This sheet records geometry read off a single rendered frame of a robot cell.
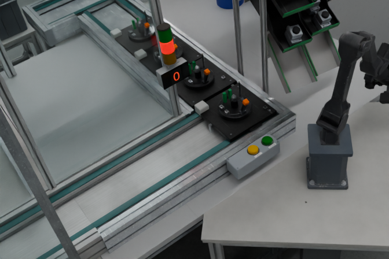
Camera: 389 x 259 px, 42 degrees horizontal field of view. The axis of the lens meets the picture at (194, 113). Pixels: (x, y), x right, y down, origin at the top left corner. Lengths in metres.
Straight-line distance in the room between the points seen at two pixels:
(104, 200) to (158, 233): 0.24
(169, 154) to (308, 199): 0.56
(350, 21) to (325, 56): 1.07
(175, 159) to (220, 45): 0.82
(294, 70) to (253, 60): 0.40
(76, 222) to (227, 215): 0.55
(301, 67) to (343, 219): 0.65
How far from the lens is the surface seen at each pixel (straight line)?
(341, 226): 1.87
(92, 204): 1.95
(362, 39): 1.64
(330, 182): 1.94
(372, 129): 2.18
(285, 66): 2.13
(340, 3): 3.12
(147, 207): 1.82
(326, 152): 1.80
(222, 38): 2.66
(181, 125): 2.08
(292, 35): 1.98
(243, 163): 1.89
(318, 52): 2.22
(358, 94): 2.32
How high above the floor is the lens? 2.41
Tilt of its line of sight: 43 degrees down
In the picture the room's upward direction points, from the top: 10 degrees counter-clockwise
